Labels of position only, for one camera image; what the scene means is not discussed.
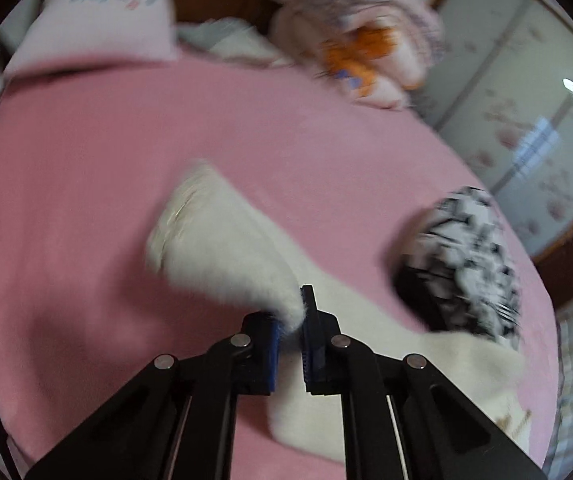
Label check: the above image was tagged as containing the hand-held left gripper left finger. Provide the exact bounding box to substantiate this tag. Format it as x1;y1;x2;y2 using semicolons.
25;311;287;480

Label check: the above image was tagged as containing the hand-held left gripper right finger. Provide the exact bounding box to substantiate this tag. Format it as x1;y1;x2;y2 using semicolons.
301;285;550;480

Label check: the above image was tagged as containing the white fluffy garment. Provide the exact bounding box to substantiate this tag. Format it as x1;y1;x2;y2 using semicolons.
145;160;535;463

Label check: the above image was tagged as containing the black and white printed garment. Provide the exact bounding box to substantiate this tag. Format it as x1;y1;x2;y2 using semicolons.
394;186;525;348

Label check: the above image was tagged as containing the pink bed blanket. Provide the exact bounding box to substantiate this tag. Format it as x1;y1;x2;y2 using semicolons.
0;52;560;480

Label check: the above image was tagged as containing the quilt bundle with orange print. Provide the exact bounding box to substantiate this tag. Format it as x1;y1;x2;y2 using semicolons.
265;0;447;110

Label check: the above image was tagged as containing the grey white pillow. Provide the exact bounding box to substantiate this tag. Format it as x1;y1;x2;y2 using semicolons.
176;17;292;68

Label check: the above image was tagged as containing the wardrobe with floral sliding doors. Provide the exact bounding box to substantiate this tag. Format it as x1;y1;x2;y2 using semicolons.
407;0;573;261

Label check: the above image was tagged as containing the pink and white pillow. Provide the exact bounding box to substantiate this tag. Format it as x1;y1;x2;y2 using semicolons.
4;0;180;78

